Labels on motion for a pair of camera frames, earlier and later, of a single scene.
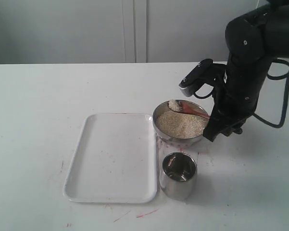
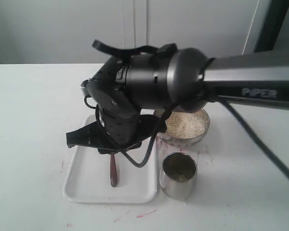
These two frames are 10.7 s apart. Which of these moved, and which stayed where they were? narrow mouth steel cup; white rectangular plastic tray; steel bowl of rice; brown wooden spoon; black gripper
Moved: brown wooden spoon; black gripper
Stayed: steel bowl of rice; white rectangular plastic tray; narrow mouth steel cup
